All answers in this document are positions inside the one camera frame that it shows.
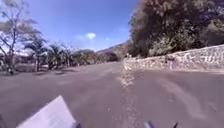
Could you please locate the large dense trees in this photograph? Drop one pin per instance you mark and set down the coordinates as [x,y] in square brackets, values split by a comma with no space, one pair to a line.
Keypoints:
[173,23]

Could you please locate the bare branched tree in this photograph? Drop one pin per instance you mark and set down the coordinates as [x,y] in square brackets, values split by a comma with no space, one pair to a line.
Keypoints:
[11,36]

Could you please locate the grey asphalt road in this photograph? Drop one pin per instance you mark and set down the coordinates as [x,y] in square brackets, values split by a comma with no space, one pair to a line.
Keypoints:
[100,90]

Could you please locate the row of trees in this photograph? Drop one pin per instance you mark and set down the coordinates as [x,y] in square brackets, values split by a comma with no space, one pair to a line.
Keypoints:
[63,55]

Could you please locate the pale stone wall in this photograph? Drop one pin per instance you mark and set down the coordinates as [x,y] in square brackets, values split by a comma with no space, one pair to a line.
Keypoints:
[186,59]

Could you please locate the distant hill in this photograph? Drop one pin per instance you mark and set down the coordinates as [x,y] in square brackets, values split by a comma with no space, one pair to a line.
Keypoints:
[115,49]

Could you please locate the robot's own part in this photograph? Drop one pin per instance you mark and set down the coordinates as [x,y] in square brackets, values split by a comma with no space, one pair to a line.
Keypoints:
[148,125]

